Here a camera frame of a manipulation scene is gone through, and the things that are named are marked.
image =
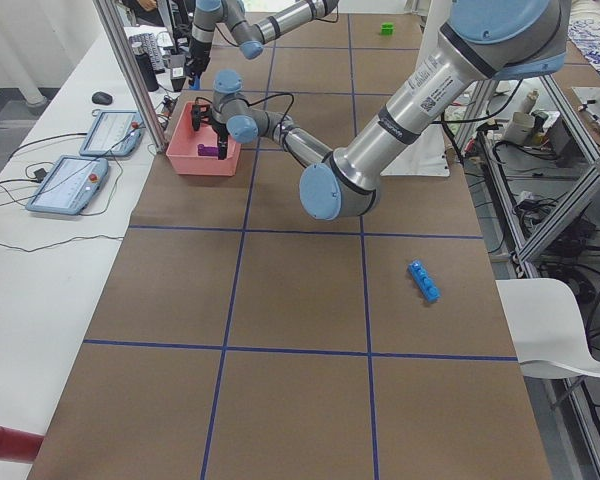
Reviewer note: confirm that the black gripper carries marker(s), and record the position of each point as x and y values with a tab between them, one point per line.
198	56
219	128

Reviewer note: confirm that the purple toy block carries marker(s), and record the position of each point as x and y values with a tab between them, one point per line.
207	151

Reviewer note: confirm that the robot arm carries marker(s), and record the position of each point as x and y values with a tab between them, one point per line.
480	40
249	38

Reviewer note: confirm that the pink plastic box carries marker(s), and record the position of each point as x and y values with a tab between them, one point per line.
195	152

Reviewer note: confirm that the black water bottle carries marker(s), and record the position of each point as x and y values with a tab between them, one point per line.
145	66

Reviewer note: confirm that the black keyboard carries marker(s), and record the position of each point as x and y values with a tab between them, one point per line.
158	54

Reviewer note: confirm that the far teach pendant tablet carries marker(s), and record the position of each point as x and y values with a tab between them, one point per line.
114	133

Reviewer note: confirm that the teach pendant tablet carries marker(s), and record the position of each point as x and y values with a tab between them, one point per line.
69	186
114	133

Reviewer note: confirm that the black computer mouse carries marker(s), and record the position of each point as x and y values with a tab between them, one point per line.
101	98

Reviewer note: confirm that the near teach pendant tablet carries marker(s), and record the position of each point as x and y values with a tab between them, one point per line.
69	186

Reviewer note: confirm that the green toy block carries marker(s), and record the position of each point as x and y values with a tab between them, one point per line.
387	28

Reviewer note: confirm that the long blue toy block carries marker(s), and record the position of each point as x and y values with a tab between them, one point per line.
423	281

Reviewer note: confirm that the red cylinder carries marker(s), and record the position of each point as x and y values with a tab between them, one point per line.
19	446

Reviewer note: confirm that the white chair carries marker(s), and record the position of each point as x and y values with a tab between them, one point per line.
547	329

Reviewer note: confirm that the aluminium frame post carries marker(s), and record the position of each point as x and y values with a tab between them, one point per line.
113	27

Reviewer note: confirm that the white camera stand base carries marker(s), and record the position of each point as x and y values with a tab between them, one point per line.
409	163

